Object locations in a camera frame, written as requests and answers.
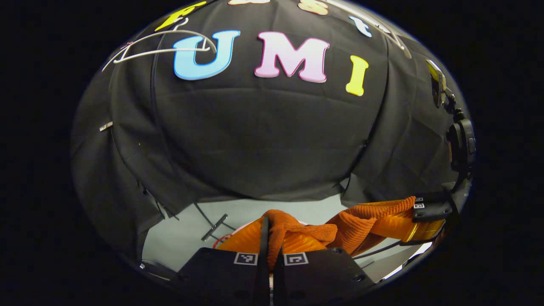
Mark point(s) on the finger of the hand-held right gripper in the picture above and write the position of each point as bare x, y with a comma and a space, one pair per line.
425, 229
431, 197

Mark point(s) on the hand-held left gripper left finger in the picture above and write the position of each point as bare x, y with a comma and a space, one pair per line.
212, 272

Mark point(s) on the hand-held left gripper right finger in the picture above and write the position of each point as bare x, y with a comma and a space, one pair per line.
323, 272

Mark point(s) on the white laundry hamper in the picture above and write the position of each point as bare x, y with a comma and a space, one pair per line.
245, 227

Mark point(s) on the white plastic hanger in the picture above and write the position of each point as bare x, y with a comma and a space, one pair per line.
401, 44
187, 49

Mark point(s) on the silver clip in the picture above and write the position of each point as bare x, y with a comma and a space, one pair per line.
106, 126

